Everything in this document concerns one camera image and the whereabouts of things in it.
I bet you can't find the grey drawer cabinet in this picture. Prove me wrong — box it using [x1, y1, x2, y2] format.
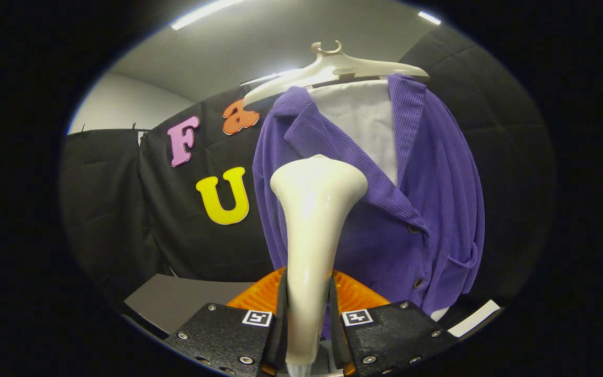
[124, 273, 258, 337]

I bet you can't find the white flat strip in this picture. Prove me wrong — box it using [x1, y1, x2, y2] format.
[447, 300, 501, 338]

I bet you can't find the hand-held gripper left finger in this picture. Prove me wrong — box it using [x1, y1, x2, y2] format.
[163, 267, 288, 377]

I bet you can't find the white garment steamer head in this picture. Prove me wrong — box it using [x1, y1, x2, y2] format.
[270, 154, 369, 377]

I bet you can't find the large ceiling light panel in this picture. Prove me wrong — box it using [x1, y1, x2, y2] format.
[171, 0, 244, 30]

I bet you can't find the black backdrop cloth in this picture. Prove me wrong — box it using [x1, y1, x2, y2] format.
[61, 24, 556, 315]

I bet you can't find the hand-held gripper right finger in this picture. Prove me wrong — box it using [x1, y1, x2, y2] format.
[329, 269, 460, 377]

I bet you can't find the purple corduroy jacket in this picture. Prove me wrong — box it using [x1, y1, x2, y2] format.
[252, 73, 486, 341]

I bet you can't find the white plastic clothes hanger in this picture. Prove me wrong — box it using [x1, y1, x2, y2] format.
[242, 40, 430, 109]

